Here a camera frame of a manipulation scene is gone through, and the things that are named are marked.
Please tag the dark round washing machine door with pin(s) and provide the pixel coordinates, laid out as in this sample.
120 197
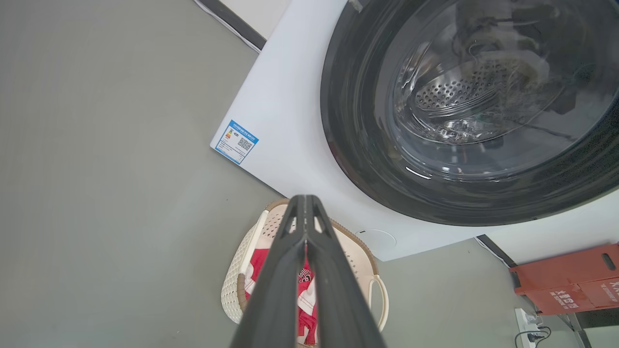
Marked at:
348 121

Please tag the cream perforated laundry basket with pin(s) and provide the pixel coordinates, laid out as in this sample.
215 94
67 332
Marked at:
232 290

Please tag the white power strip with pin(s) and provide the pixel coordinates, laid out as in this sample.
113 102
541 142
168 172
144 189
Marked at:
526 326

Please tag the white front-load washing machine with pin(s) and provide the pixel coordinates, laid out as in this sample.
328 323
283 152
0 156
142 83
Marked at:
290 96

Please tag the blue energy label sticker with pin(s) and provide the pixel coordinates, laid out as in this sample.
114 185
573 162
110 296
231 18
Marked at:
236 142

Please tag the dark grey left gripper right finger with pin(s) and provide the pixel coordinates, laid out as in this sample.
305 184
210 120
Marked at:
338 295

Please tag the red fire equipment box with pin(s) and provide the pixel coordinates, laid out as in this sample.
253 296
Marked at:
566 280

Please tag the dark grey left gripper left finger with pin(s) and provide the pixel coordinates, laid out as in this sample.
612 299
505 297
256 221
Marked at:
275 290

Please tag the red shorts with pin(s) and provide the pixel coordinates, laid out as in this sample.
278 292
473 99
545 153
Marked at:
256 263

